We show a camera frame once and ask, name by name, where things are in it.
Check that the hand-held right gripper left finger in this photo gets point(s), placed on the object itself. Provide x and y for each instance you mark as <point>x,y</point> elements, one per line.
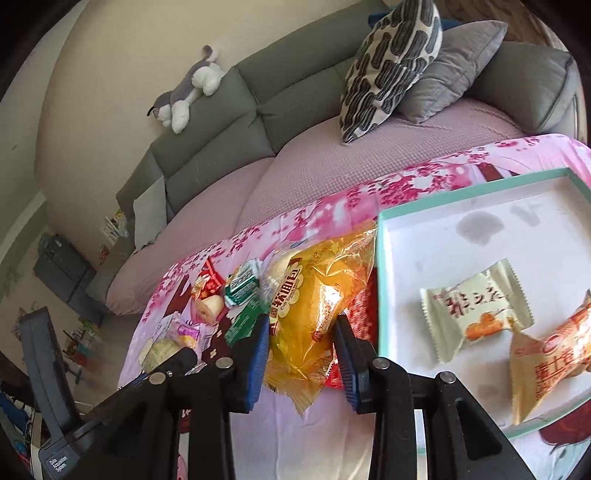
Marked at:
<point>256,364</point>

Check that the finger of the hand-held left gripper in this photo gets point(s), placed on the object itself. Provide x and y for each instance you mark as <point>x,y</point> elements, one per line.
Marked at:
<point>182,360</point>

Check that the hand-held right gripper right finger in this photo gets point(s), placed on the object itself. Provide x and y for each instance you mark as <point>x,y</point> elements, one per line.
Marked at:
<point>351,369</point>

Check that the pale green cake packet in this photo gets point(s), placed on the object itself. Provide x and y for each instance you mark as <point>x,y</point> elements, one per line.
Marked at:
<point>159,353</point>

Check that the red patterned cake packet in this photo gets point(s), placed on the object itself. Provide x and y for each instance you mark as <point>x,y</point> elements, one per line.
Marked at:
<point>364,314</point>

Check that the clear jelly cup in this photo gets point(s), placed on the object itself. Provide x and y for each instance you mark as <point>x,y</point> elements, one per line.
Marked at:
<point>210,309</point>

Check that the yellow bread packet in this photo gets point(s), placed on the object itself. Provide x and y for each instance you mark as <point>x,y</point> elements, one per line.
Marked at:
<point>318,295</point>

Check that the white box with teal rim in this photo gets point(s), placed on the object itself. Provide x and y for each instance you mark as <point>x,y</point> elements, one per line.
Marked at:
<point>461,249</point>

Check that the colourful toy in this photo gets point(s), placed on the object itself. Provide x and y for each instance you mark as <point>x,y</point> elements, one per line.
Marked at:
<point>83,346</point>

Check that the dark green snack packet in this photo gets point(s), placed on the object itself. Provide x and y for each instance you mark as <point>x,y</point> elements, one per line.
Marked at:
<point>244,321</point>

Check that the light green snack packet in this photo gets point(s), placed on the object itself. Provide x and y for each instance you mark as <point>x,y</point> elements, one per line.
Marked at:
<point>242,286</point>

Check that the small red snack packet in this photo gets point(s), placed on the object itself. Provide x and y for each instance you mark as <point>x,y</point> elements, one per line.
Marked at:
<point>210,281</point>

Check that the dark grey storage box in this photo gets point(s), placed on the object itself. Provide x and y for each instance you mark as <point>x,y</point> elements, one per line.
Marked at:
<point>60,267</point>

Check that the cream snack packet orange print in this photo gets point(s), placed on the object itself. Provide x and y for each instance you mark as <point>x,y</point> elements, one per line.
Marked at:
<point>461,309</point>

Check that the light grey small cushion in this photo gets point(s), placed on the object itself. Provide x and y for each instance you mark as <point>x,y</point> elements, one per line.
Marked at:
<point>148,217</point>

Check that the white book stack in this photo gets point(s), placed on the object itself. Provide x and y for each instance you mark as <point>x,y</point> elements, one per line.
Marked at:
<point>115,226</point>

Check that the pink printed blanket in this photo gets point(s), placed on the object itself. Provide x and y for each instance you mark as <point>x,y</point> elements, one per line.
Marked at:
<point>323,217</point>

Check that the mauve knit sofa cover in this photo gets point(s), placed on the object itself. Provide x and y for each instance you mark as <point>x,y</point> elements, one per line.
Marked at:
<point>277,184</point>

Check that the orange and cream snack packet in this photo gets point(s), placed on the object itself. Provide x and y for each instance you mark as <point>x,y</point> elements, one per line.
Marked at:
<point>554,364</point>

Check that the grey sofa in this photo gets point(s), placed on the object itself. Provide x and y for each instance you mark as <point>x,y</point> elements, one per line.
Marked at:
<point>277,92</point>

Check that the grey and white plush dog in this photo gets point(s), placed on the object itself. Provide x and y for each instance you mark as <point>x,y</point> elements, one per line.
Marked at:
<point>194,85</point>

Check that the black and white patterned pillow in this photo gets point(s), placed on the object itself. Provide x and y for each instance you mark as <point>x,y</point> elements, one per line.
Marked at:
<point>388,69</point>

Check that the grey pillow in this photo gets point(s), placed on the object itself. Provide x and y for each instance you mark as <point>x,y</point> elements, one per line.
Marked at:
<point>452,69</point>

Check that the blue cloth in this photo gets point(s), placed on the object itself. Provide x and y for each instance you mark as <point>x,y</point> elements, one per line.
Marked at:
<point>381,16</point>

